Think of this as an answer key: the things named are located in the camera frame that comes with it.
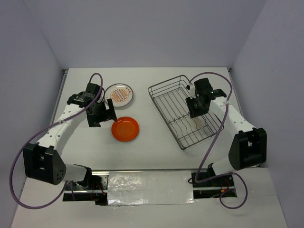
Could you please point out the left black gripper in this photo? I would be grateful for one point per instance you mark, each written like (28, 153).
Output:
(108, 114)

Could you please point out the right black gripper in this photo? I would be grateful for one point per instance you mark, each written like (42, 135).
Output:
(193, 112)

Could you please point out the pink plate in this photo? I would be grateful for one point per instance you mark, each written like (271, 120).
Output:
(199, 123)

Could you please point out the white plate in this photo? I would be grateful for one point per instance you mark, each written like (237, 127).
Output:
(121, 94)

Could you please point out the orange plate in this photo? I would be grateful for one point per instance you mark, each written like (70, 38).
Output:
(125, 129)

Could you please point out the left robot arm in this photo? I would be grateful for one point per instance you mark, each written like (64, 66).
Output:
(42, 160)

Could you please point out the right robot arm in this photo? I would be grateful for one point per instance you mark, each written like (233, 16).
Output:
(249, 144)

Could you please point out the silver tape patch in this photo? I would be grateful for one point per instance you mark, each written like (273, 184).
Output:
(149, 188)

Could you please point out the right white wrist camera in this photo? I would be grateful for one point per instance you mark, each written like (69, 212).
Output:
(192, 91)

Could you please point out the metal wire dish rack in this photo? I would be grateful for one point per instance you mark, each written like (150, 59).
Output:
(169, 97)

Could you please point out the metal mounting rail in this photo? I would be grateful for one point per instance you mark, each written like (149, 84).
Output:
(97, 193)

